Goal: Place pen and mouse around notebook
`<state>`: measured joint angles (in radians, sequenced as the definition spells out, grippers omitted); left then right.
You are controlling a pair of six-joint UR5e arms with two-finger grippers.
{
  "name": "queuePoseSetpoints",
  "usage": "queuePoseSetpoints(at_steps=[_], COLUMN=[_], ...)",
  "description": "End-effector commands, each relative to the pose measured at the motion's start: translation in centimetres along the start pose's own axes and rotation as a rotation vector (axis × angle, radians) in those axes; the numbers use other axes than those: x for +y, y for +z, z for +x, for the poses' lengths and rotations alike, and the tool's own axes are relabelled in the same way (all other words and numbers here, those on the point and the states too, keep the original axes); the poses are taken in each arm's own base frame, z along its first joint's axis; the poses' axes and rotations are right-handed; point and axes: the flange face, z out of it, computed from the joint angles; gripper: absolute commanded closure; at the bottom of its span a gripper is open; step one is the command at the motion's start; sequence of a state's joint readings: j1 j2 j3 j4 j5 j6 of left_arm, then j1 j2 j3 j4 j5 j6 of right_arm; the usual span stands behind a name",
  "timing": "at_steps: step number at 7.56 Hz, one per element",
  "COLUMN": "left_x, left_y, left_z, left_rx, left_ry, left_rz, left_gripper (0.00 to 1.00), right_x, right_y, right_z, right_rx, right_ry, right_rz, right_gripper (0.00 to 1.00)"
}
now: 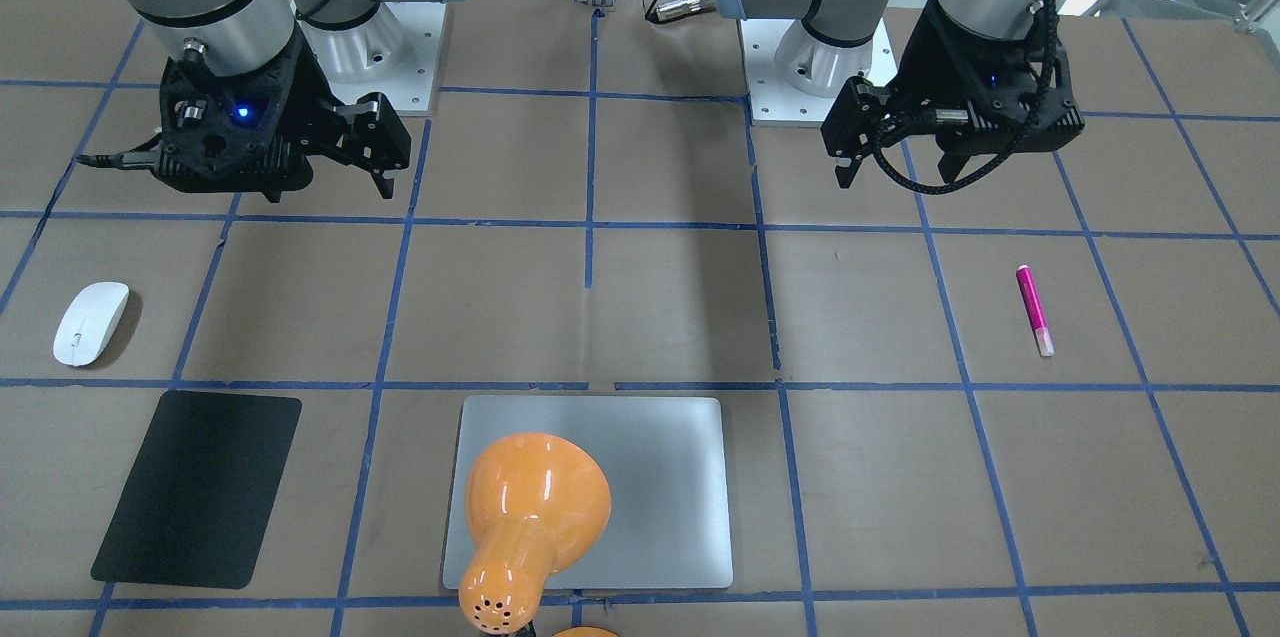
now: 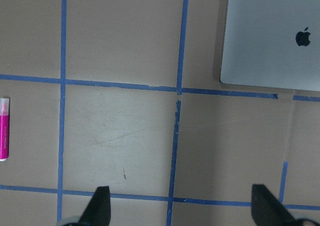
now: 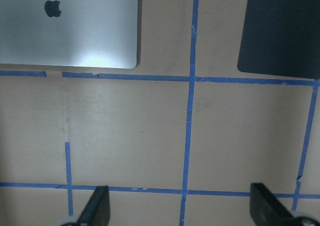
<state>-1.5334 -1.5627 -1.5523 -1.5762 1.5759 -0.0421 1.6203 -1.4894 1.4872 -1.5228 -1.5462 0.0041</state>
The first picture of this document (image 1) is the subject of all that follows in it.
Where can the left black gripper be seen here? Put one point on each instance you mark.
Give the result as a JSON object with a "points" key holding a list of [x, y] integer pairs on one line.
{"points": [[918, 77]]}

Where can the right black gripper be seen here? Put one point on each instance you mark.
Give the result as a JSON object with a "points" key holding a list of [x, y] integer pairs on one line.
{"points": [[310, 103]]}

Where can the pink highlighter pen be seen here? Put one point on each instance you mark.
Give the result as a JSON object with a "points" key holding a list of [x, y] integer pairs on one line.
{"points": [[1035, 312]]}

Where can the white computer mouse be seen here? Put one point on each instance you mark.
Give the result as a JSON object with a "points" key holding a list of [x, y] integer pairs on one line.
{"points": [[89, 322]]}

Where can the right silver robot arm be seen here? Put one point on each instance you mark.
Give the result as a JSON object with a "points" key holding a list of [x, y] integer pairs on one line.
{"points": [[234, 37]]}

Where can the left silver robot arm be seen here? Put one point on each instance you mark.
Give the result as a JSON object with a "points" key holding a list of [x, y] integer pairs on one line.
{"points": [[849, 23]]}

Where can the silver laptop notebook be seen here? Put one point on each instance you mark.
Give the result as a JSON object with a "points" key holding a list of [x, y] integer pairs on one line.
{"points": [[663, 456]]}

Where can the black mousepad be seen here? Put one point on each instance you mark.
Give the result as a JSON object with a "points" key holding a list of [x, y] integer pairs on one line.
{"points": [[195, 508]]}

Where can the orange desk lamp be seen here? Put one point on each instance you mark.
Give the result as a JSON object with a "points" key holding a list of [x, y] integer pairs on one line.
{"points": [[534, 504]]}

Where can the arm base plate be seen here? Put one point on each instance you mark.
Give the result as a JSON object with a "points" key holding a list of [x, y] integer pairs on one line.
{"points": [[793, 79], [396, 53]]}

